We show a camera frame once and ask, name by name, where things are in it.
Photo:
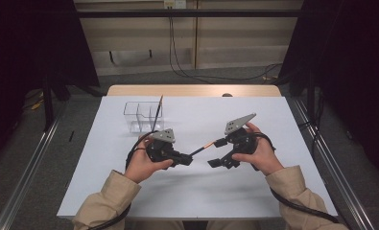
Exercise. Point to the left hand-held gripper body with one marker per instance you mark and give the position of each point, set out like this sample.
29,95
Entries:
161,151

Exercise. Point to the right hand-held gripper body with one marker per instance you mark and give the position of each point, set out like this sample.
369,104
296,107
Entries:
241,142

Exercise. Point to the black pencil with orange end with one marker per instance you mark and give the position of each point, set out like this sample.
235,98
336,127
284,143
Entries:
203,148
158,111

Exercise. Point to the clear plastic organizer box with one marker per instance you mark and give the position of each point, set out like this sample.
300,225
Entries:
136,123

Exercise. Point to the person's left hand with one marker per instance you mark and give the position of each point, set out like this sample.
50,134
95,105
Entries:
140,166

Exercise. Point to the person's right hand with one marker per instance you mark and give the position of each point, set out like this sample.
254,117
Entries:
265,158

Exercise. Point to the white paper sheet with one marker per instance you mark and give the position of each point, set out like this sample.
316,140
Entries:
193,191

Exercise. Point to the dark round table grommet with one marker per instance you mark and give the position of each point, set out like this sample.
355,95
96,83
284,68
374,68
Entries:
227,95

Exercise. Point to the light wooden table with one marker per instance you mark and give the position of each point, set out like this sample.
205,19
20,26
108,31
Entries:
193,90

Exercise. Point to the person's right leg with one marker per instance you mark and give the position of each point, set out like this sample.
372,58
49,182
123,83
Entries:
232,225

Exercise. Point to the small black stick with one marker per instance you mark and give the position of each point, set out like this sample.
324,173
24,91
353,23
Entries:
71,136

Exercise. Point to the black metal stand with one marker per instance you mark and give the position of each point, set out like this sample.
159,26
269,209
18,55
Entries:
48,102

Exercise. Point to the black horizontal bar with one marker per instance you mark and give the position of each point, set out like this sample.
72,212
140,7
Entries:
190,13

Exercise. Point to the black curtain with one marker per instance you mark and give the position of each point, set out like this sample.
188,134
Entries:
353,48
24,48

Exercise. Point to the metal floor rail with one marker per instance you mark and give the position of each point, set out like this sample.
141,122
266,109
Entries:
27,179
350,198

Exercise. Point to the white wall outlet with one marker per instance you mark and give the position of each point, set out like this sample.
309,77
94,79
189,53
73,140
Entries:
175,4

